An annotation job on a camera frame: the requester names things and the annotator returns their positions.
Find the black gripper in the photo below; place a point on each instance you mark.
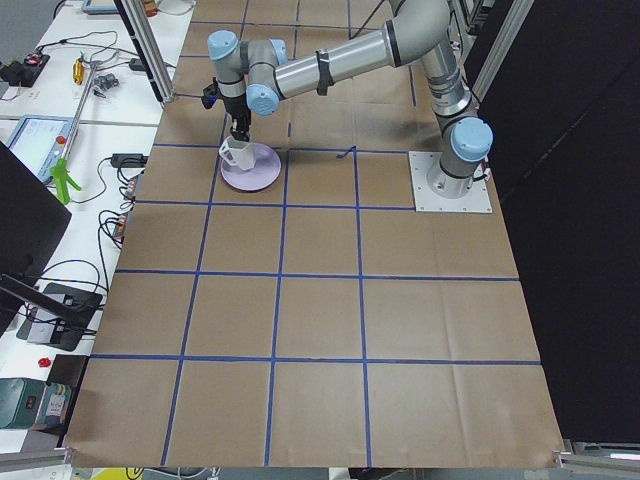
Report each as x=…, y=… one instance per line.
x=233, y=106

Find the white faceted cup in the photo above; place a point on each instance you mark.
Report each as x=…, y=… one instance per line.
x=238, y=153

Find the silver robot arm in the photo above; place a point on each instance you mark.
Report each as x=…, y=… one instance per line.
x=253, y=77

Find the lilac round plate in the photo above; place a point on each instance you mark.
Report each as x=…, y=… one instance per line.
x=265, y=172

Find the black power adapter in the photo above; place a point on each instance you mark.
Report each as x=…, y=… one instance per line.
x=128, y=160

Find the yellow hand tool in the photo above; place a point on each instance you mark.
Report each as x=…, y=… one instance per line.
x=78, y=70

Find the teach pendant tablet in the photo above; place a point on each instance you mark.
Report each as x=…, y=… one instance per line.
x=37, y=142

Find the black monitor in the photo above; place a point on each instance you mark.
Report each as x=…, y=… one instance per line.
x=33, y=221

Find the black monitor stand base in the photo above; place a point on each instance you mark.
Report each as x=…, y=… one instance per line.
x=59, y=316

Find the green box device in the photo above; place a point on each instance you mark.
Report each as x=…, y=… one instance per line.
x=21, y=399

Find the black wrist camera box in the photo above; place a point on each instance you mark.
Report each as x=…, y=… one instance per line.
x=210, y=94

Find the aluminium frame post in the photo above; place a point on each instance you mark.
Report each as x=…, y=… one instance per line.
x=133, y=15

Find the green handled reach grabber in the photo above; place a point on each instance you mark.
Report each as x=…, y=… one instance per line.
x=59, y=172

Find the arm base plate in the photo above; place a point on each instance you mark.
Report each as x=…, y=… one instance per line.
x=436, y=192

